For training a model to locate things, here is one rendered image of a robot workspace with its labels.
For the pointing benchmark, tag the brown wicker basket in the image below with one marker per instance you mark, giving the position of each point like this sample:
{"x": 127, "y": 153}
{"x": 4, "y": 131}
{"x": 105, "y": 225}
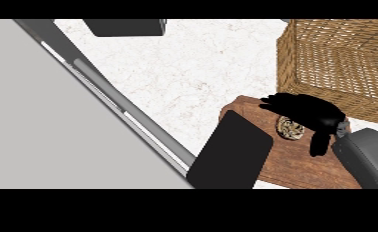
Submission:
{"x": 333, "y": 59}

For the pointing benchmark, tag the brown wooden cutting board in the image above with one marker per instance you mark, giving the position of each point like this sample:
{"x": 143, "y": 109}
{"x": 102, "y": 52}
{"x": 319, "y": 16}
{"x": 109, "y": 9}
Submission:
{"x": 295, "y": 162}

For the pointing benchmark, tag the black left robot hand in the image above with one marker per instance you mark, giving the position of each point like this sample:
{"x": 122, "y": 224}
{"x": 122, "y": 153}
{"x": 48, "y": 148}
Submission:
{"x": 230, "y": 152}

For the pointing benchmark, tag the chocolate cupcake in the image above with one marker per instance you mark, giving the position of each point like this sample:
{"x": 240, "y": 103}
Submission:
{"x": 289, "y": 131}

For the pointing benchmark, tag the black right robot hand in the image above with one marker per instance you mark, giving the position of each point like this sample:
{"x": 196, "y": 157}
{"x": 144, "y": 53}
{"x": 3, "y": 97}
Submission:
{"x": 310, "y": 109}

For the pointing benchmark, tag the large flat grey door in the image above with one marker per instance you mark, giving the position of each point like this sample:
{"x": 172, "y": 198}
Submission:
{"x": 53, "y": 122}

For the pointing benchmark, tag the dark grey appliance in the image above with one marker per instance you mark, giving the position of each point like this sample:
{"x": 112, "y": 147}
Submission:
{"x": 125, "y": 27}

